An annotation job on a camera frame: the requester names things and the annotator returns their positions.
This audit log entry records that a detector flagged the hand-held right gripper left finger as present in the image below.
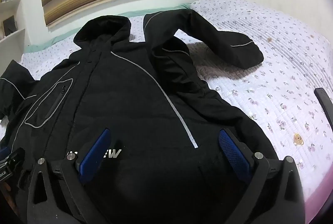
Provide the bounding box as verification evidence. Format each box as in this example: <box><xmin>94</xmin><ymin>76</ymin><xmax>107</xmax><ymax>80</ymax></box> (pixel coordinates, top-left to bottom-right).
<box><xmin>27</xmin><ymin>128</ymin><xmax>112</xmax><ymax>224</ymax></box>

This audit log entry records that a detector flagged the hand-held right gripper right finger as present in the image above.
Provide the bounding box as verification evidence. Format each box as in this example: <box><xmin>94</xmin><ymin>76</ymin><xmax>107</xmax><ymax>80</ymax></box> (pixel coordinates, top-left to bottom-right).
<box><xmin>219</xmin><ymin>128</ymin><xmax>305</xmax><ymax>224</ymax></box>

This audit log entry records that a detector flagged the black hooded jacket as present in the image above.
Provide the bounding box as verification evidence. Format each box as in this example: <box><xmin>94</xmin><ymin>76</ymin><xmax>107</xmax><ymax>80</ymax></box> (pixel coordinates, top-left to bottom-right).
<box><xmin>0</xmin><ymin>9</ymin><xmax>280</xmax><ymax>224</ymax></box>

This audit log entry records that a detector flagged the pink bed pad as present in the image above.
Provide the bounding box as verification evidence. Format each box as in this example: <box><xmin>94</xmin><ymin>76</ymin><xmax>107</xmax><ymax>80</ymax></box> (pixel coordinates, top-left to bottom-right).
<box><xmin>299</xmin><ymin>156</ymin><xmax>333</xmax><ymax>224</ymax></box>

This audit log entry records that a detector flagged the black curved bar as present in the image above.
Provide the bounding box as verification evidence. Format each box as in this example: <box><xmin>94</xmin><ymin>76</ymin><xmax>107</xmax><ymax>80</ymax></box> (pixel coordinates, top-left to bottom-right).
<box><xmin>314</xmin><ymin>87</ymin><xmax>333</xmax><ymax>134</ymax></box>

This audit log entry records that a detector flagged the white floral quilt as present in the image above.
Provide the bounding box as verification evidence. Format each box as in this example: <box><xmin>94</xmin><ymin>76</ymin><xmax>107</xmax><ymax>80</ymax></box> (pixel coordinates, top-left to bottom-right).
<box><xmin>0</xmin><ymin>0</ymin><xmax>333</xmax><ymax>201</ymax></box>

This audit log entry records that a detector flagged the white bookshelf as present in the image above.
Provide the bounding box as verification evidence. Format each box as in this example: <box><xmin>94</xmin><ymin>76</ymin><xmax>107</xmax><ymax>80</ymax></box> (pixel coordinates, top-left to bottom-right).
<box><xmin>0</xmin><ymin>0</ymin><xmax>30</xmax><ymax>56</ymax></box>

